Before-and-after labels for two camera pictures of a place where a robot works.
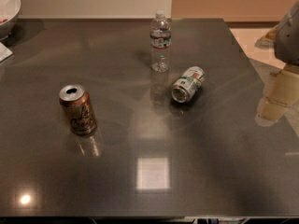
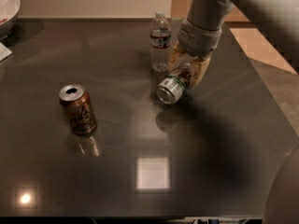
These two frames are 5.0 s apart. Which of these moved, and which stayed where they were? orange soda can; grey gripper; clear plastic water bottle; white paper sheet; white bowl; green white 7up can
Moved: green white 7up can; grey gripper
Stayed: white bowl; white paper sheet; clear plastic water bottle; orange soda can
